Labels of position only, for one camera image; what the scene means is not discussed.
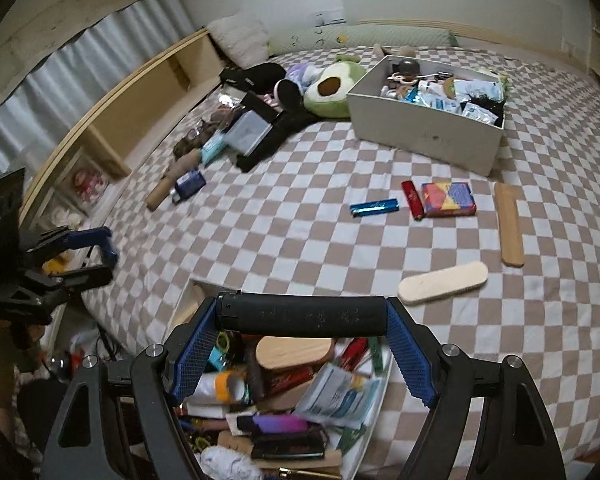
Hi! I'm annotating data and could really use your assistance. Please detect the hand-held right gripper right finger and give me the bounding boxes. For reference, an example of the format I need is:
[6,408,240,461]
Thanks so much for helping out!
[385,297,568,480]

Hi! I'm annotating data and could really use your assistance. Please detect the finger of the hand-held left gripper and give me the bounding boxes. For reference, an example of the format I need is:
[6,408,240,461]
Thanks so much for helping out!
[10,265,115,307]
[17,226,118,271]

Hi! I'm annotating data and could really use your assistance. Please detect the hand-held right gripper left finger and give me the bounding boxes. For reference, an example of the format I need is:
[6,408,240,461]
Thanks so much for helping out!
[40,296,221,480]

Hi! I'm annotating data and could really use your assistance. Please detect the shallow white cardboard box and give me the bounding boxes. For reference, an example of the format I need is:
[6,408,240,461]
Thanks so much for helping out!
[167,280,396,480]

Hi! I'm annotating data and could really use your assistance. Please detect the oval wooden box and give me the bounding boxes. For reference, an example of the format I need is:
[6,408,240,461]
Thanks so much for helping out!
[255,336,337,373]

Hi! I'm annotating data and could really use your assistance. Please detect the long black lighter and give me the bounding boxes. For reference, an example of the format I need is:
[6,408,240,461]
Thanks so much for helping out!
[216,291,391,337]

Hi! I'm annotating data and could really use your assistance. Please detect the clear box white trinkets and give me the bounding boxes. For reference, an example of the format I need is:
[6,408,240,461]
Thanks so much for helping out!
[47,205,88,233]

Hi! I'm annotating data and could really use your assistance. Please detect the orange tape roll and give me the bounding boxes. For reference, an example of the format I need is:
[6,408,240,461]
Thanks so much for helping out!
[215,370,246,403]

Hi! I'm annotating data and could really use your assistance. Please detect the doll in clear box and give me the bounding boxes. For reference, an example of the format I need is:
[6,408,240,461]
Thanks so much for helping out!
[70,165,111,206]

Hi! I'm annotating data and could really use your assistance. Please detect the small red lighter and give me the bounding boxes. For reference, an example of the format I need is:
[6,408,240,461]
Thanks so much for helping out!
[337,337,368,371]

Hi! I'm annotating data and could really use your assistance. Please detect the oval wooden lid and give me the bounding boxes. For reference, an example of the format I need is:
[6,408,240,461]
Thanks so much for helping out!
[397,261,490,306]

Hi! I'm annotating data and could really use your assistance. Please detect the wooden cylinder roll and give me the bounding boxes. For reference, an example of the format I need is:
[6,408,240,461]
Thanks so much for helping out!
[146,147,203,212]

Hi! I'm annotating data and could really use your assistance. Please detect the wet wipe packet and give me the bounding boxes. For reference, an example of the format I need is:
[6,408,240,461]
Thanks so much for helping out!
[292,362,383,431]

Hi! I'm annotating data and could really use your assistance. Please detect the red lighter black print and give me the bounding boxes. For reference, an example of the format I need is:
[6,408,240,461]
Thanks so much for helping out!
[267,366,315,393]

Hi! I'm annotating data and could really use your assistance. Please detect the purple lighter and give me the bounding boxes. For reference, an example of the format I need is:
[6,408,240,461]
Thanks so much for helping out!
[252,412,308,436]

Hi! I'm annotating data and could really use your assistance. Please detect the white mesh wad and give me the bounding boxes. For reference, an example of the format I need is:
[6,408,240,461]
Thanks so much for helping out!
[200,447,263,480]

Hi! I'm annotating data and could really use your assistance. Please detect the wooden bedside shelf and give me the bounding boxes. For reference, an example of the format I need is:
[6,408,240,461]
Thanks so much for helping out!
[17,27,231,226]

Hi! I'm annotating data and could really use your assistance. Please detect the glossy black case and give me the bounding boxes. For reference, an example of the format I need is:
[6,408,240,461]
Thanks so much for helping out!
[250,432,328,461]

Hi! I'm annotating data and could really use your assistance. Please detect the brown camouflage toy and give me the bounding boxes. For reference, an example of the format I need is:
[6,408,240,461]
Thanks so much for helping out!
[172,127,216,158]

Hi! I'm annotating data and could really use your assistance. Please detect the teal wet wipes pack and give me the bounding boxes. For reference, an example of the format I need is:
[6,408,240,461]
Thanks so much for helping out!
[200,132,230,167]

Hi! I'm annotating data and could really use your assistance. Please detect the metallic blue lighter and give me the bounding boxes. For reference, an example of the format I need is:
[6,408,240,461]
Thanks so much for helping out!
[349,199,400,218]

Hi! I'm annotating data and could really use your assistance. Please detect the dark red lighter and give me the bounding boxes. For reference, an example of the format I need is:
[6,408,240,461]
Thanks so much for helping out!
[401,180,427,221]

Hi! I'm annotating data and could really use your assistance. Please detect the checkered bed sheet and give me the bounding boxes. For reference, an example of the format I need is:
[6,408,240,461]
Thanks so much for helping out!
[80,42,600,466]

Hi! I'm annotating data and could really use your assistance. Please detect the multicoloured small box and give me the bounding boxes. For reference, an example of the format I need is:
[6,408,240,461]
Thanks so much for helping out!
[420,180,478,218]

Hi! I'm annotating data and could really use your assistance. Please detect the flat wooden stick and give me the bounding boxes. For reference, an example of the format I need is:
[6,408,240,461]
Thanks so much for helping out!
[494,181,525,267]

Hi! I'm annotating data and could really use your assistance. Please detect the white curtain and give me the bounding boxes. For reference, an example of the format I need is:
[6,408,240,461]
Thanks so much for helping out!
[0,0,203,181]

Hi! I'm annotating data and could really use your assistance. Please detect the translucent grey plastic box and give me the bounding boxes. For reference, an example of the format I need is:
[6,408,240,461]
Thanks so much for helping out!
[225,110,273,157]

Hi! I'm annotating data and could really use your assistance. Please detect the black cloth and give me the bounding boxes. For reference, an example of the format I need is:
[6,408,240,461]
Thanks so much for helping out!
[235,91,321,173]

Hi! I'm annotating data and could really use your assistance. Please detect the printed curtain valance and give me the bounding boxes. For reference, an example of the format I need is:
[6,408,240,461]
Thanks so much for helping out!
[0,0,181,126]

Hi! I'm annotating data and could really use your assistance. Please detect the white shoe box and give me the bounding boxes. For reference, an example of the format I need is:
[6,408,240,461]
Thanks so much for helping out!
[346,54,507,177]

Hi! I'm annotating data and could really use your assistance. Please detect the black cap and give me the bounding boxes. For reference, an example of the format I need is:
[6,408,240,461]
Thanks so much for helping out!
[219,62,287,92]

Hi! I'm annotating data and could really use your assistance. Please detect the white fluffy pillow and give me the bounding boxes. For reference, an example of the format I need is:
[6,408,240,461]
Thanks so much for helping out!
[207,14,271,68]

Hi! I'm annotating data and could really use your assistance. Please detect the black fluffy item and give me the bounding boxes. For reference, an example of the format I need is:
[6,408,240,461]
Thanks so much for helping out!
[462,91,505,123]

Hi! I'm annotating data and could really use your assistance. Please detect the purple plush item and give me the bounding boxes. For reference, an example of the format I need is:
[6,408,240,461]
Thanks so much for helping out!
[284,62,321,86]

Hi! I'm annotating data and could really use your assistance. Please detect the avocado plush toy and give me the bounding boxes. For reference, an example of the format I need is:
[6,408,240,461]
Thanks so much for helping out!
[302,55,368,120]

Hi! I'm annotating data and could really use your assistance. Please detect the long green pillow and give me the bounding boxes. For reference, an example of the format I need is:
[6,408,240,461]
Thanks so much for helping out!
[267,25,458,58]

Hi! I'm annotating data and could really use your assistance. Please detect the white wall socket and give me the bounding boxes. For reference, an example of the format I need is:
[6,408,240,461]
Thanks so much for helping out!
[307,9,346,27]

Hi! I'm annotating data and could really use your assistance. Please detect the wooden headboard rail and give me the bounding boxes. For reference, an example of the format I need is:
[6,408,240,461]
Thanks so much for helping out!
[357,19,591,68]

